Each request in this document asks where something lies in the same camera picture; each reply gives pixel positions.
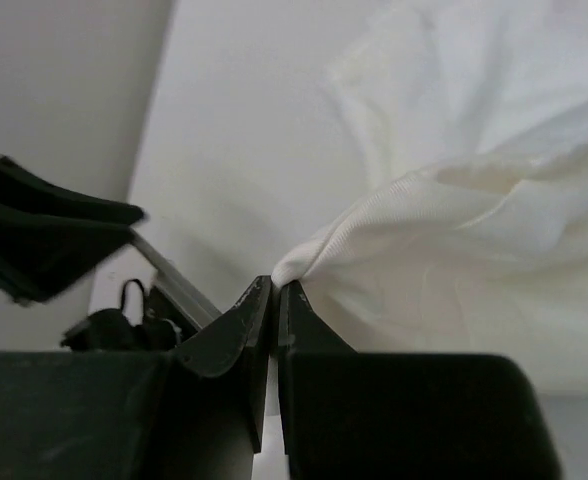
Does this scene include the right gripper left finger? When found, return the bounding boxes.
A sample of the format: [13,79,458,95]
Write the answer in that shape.
[170,276,272,453]

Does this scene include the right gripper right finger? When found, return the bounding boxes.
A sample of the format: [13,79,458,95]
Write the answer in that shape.
[276,280,356,455]

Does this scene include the white pleated skirt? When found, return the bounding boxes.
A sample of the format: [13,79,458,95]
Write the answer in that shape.
[272,1,588,394]

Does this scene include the aluminium table front rail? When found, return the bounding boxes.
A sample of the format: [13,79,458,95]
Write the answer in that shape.
[131,231,221,331]

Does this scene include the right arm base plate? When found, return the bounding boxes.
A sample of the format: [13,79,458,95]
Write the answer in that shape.
[60,278,198,352]

